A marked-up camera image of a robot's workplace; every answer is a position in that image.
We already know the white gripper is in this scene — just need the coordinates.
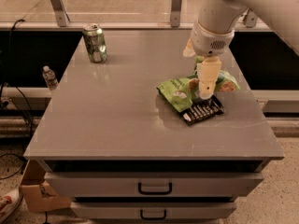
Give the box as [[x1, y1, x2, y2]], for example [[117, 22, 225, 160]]
[[183, 21, 235, 100]]

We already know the green rice chip bag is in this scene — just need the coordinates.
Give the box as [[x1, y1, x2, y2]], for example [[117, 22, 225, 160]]
[[157, 56, 240, 112]]

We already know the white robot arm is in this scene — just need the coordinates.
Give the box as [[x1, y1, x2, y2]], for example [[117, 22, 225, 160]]
[[190, 0, 299, 100]]

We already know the black rxbar chocolate bar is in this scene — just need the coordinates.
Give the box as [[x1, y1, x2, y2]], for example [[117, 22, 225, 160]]
[[179, 96, 225, 125]]

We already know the red white bag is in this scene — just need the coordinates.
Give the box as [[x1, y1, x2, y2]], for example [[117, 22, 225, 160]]
[[0, 189, 22, 224]]

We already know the green soda can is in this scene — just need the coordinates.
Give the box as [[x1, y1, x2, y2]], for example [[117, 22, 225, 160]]
[[82, 23, 107, 63]]

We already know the grey upper drawer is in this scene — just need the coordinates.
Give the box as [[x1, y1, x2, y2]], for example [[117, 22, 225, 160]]
[[45, 172, 263, 198]]

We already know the grey drawer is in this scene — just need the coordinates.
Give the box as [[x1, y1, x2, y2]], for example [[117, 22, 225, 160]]
[[45, 172, 263, 198], [71, 203, 236, 221]]

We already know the clear plastic water bottle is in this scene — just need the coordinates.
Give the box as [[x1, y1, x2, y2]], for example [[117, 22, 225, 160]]
[[43, 66, 58, 91]]

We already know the grey lower drawer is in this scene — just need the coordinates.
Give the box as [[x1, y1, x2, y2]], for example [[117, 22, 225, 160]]
[[71, 203, 236, 221]]

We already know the brown cardboard box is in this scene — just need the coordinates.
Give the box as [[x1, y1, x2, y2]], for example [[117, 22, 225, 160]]
[[20, 161, 71, 212]]

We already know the right metal rail bracket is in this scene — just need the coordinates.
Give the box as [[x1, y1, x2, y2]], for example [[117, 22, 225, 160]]
[[243, 9, 258, 28]]

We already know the metal rail bracket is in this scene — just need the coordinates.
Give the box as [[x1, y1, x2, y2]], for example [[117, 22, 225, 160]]
[[50, 0, 69, 27], [243, 9, 258, 28], [170, 0, 182, 28]]

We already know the middle metal rail bracket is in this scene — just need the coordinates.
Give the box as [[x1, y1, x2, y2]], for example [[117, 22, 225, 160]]
[[170, 0, 182, 28]]

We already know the black upper drawer handle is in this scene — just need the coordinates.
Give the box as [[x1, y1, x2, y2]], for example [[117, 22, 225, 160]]
[[137, 182, 173, 195]]

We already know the black drawer handle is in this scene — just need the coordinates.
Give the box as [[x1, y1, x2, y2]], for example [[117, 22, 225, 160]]
[[137, 182, 173, 195], [139, 210, 167, 220]]

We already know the left metal rail bracket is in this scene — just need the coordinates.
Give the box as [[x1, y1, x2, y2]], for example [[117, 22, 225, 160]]
[[50, 0, 69, 27]]

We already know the black lower drawer handle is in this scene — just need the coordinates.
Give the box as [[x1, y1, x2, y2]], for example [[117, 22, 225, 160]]
[[139, 210, 167, 220]]

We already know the black cable left side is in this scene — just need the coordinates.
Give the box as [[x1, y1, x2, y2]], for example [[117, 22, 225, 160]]
[[0, 18, 36, 138]]

